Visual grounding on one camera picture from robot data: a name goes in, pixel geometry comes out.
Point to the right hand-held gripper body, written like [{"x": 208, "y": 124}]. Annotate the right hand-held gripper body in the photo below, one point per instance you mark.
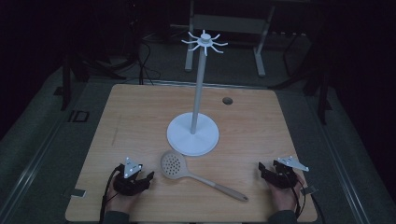
[{"x": 284, "y": 175}]

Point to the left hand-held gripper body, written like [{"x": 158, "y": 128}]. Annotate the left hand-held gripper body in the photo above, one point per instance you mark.
[{"x": 129, "y": 183}]

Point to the person's left hand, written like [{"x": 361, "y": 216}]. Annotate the person's left hand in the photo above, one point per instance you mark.
[{"x": 120, "y": 201}]

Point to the person's right hand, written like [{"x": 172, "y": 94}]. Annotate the person's right hand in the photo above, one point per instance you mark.
[{"x": 285, "y": 199}]

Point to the beige slotted skimmer spoon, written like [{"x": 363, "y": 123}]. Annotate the beige slotted skimmer spoon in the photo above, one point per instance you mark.
[{"x": 174, "y": 165}]

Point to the white utensil hook stand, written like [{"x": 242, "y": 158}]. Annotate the white utensil hook stand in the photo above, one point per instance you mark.
[{"x": 193, "y": 133}]

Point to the black metal stand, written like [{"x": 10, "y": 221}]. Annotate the black metal stand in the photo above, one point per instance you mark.
[
  {"x": 323, "y": 93},
  {"x": 66, "y": 84}
]

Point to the small metal table bracket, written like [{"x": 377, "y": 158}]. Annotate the small metal table bracket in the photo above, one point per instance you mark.
[
  {"x": 78, "y": 193},
  {"x": 308, "y": 190}
]

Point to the white metal desk frame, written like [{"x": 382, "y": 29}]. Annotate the white metal desk frame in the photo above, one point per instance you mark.
[{"x": 230, "y": 23}]

